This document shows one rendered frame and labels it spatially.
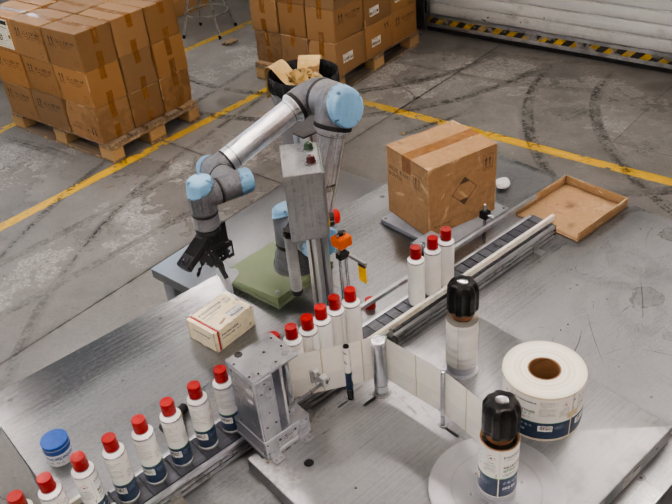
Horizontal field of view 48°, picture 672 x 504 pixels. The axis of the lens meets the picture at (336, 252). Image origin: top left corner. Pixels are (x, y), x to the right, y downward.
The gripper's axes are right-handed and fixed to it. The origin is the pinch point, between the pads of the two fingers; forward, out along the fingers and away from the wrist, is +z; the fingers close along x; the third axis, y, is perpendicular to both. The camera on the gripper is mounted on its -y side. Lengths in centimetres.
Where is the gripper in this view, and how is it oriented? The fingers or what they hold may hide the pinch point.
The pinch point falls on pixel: (213, 286)
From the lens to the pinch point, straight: 229.0
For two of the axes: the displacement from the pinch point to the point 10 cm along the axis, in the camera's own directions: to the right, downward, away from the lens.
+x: -7.7, -3.1, 5.6
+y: 6.4, -4.7, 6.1
